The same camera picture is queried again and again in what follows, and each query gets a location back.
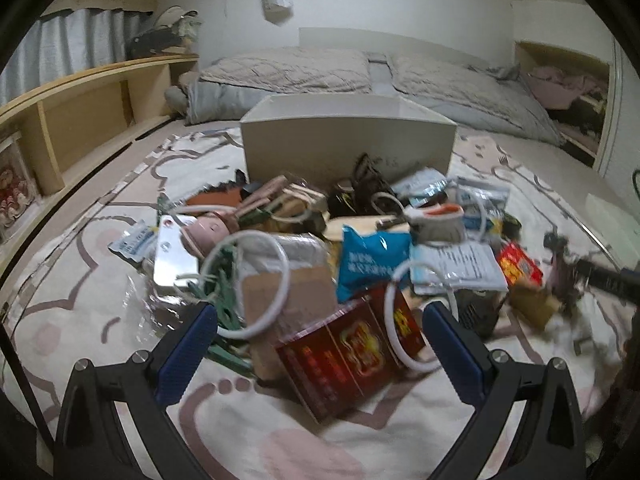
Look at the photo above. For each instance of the green white plush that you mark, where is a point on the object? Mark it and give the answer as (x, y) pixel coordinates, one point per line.
(192, 27)

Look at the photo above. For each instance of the grey quilt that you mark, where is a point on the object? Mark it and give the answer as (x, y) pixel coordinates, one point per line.
(225, 100)

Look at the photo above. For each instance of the black bag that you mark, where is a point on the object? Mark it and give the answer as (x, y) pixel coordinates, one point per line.
(152, 42)

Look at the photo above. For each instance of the white louvred door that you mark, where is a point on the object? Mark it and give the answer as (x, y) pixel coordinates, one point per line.
(622, 125)

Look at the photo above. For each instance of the silver foil packet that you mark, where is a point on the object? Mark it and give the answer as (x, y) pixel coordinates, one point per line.
(425, 182)

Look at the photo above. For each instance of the pink clothes pile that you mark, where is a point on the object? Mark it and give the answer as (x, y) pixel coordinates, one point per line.
(555, 87)

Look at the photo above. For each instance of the pink handheld fan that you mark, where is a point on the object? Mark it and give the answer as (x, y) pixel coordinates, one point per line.
(205, 235)

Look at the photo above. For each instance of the printed clear packet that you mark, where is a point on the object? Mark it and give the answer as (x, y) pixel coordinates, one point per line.
(465, 265)

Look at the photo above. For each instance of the blue tissue pack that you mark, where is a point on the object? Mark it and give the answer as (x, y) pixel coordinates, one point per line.
(370, 260)

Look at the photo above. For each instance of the dark clothes pile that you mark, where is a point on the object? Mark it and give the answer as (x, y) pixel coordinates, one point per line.
(582, 115)

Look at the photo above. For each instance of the white headboard panel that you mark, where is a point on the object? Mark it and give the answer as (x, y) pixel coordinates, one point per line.
(400, 42)

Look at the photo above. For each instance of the silver clear packet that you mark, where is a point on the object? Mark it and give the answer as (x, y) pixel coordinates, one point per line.
(305, 255)

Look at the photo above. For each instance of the brown leather pouch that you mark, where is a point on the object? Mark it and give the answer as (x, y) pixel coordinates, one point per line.
(215, 199)

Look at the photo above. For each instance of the white cap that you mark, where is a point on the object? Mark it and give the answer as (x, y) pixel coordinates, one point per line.
(175, 15)

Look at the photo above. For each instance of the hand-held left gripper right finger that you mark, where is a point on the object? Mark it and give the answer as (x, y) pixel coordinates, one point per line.
(452, 355)

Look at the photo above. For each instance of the small red packet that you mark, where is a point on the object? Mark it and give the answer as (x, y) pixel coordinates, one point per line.
(520, 265)

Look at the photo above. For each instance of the black mesh item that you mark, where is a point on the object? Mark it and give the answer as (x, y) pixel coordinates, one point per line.
(477, 312)

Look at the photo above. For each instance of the pink flower display box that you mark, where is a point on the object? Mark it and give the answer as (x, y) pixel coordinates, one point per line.
(17, 190)

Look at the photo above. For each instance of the beige orange knit pouch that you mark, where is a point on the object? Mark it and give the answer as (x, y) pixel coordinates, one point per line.
(440, 225)

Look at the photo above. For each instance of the white cardboard box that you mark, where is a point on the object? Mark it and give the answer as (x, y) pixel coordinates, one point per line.
(325, 145)

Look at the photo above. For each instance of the grey curtain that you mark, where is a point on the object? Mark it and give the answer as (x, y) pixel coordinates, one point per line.
(75, 45)

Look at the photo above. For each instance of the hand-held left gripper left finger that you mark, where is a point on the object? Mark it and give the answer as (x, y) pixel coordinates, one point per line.
(187, 355)

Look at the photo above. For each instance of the wooden shelf unit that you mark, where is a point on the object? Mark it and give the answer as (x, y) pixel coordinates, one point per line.
(100, 105)

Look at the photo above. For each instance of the cartoon printed blanket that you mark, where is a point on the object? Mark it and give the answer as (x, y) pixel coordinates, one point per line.
(100, 260)

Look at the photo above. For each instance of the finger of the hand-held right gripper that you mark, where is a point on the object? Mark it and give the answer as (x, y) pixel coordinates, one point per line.
(557, 246)

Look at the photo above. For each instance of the kraft paper card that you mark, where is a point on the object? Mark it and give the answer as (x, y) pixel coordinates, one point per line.
(310, 295)

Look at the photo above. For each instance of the brown wooden block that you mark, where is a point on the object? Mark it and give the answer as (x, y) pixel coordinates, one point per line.
(535, 307)

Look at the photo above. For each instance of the blue white packet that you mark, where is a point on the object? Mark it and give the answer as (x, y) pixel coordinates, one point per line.
(132, 242)

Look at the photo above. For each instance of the wooden wall niche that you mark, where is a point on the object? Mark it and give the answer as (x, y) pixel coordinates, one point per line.
(560, 55)

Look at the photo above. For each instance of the clear zip packet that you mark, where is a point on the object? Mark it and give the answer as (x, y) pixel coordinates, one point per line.
(492, 195)

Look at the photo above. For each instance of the dark red box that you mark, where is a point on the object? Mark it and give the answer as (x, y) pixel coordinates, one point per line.
(407, 327)
(340, 360)

